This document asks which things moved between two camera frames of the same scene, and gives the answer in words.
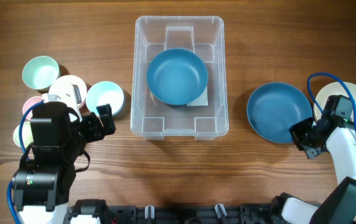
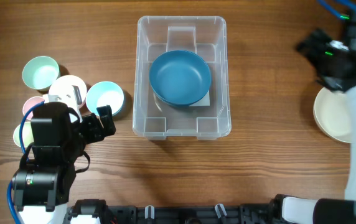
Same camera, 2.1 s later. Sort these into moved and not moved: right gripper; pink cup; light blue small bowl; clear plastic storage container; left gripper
Moved: right gripper
Not moved: light blue small bowl; pink cup; left gripper; clear plastic storage container
